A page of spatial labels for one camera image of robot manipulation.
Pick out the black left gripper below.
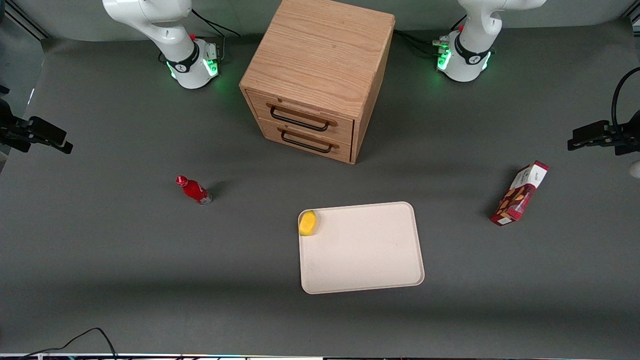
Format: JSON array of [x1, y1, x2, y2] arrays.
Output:
[[567, 110, 640, 156]]

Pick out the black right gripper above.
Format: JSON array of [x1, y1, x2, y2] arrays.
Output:
[[0, 85, 74, 155]]

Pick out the red cookie box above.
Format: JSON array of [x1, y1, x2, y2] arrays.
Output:
[[489, 160, 550, 227]]

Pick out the beige rectangular tray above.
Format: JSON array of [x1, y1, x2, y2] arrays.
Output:
[[297, 201, 426, 295]]

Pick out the red plastic bottle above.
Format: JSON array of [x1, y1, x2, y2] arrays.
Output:
[[175, 175, 213, 206]]

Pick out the dark grey table mat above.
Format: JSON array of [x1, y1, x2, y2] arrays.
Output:
[[0, 17, 640, 358]]

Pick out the wooden drawer front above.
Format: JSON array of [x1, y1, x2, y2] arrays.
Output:
[[247, 90, 355, 145], [258, 118, 353, 163]]

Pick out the yellow lemon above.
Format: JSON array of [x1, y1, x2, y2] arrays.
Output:
[[298, 210, 318, 237]]

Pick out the wooden two-drawer cabinet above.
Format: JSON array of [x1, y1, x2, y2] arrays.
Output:
[[239, 0, 396, 165]]

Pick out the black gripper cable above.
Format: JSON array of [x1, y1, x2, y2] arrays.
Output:
[[610, 67, 640, 127]]

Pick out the aluminium frame rail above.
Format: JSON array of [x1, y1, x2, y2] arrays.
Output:
[[0, 0, 52, 41]]

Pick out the black right arm base cable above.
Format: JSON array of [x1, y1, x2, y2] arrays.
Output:
[[190, 8, 242, 61]]

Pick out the black arm base cable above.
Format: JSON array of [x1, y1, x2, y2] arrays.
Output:
[[393, 20, 468, 57], [190, 8, 242, 61]]

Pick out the black left arm base cable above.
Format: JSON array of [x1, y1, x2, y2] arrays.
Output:
[[393, 20, 468, 57]]

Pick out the black metal drawer handle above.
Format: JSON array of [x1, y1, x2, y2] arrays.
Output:
[[269, 105, 331, 133], [280, 128, 334, 154]]

